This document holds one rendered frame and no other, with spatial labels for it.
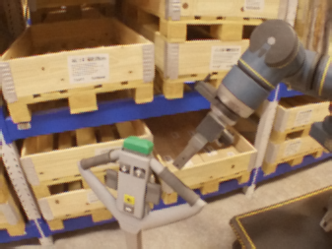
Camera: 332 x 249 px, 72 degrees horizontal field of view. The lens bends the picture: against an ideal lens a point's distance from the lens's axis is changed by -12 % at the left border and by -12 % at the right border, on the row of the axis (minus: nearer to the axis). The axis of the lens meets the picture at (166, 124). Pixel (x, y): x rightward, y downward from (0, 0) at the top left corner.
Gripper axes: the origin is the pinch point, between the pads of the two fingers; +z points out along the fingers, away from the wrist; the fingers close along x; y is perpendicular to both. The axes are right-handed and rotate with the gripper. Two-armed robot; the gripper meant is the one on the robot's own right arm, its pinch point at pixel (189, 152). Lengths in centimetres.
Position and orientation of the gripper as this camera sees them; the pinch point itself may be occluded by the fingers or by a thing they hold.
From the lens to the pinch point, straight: 67.6
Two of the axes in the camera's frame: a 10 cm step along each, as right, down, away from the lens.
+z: -5.6, 7.3, 4.0
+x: 3.7, -2.1, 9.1
